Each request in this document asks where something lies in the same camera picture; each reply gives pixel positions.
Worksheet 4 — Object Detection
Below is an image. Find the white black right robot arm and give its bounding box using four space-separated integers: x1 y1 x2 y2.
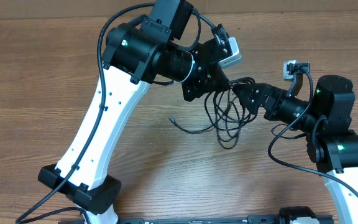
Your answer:
232 72 358 223

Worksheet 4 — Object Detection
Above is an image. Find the black usb cable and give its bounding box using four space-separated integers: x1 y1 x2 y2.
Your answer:
168 77 260 150

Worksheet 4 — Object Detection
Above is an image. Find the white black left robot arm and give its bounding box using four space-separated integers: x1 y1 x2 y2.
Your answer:
39 1 241 223

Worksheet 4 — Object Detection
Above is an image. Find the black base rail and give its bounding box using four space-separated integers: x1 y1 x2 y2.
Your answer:
118 206 334 224

